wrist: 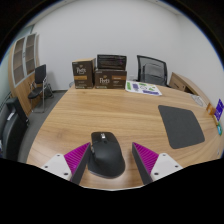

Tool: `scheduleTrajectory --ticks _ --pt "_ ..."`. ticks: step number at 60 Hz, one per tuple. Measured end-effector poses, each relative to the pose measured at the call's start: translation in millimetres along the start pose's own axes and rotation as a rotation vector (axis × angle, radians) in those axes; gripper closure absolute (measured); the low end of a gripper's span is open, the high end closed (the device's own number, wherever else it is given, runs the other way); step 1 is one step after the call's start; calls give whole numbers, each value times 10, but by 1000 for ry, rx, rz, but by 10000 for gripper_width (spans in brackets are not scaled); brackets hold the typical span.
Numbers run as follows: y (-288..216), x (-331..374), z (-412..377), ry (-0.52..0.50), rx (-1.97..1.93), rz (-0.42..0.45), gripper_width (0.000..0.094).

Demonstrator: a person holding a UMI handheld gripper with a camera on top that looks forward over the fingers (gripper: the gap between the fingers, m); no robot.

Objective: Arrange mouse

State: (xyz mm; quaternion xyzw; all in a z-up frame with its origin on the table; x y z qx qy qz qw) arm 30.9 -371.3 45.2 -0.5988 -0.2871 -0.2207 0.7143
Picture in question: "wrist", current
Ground tall brown cardboard box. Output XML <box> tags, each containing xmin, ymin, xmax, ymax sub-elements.
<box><xmin>71</xmin><ymin>58</ymin><xmax>97</xmax><ymax>90</ymax></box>

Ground green small box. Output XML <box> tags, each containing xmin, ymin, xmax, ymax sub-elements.
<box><xmin>216</xmin><ymin>122</ymin><xmax>224</xmax><ymax>136</ymax></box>

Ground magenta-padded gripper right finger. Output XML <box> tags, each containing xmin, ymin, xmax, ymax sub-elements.
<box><xmin>131</xmin><ymin>142</ymin><xmax>184</xmax><ymax>186</ymax></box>

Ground black leather armchair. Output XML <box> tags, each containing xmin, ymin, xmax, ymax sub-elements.
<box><xmin>0</xmin><ymin>97</ymin><xmax>30</xmax><ymax>163</ymax></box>

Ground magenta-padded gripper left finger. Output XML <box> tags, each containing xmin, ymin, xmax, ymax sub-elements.
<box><xmin>40</xmin><ymin>142</ymin><xmax>92</xmax><ymax>186</ymax></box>

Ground black metal-frame visitor chair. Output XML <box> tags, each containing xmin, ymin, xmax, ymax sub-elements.
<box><xmin>27</xmin><ymin>64</ymin><xmax>54</xmax><ymax>114</ymax></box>

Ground dark open-front cardboard box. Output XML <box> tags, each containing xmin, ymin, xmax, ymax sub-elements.
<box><xmin>96</xmin><ymin>53</ymin><xmax>128</xmax><ymax>71</ymax></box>

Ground wide brown cardboard box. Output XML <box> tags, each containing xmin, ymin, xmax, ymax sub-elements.
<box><xmin>94</xmin><ymin>68</ymin><xmax>128</xmax><ymax>90</ymax></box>

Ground wooden side cabinet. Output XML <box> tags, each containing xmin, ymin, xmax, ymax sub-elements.
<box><xmin>168</xmin><ymin>72</ymin><xmax>212</xmax><ymax>106</ymax></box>

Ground orange-brown small box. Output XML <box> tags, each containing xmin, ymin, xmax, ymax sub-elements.
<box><xmin>205</xmin><ymin>102</ymin><xmax>217</xmax><ymax>116</ymax></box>

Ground dark grey mouse pad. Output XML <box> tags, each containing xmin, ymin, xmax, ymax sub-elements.
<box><xmin>157</xmin><ymin>104</ymin><xmax>206</xmax><ymax>150</ymax></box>

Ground purple standing sign card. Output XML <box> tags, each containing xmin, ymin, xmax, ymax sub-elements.
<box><xmin>214</xmin><ymin>98</ymin><xmax>224</xmax><ymax>122</ymax></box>

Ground black mesh office chair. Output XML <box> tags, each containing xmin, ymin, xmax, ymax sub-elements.
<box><xmin>135</xmin><ymin>54</ymin><xmax>168</xmax><ymax>88</ymax></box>

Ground white sheet with coloured stickers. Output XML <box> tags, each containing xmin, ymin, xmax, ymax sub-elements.
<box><xmin>124</xmin><ymin>80</ymin><xmax>163</xmax><ymax>97</ymax></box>

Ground black computer mouse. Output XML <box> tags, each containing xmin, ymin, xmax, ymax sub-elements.
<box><xmin>87</xmin><ymin>131</ymin><xmax>127</xmax><ymax>180</ymax></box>

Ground round white coaster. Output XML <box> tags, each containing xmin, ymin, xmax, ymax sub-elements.
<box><xmin>191</xmin><ymin>94</ymin><xmax>205</xmax><ymax>107</ymax></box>

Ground wooden glass-door shelf unit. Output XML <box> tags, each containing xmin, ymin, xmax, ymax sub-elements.
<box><xmin>7</xmin><ymin>32</ymin><xmax>41</xmax><ymax>116</ymax></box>

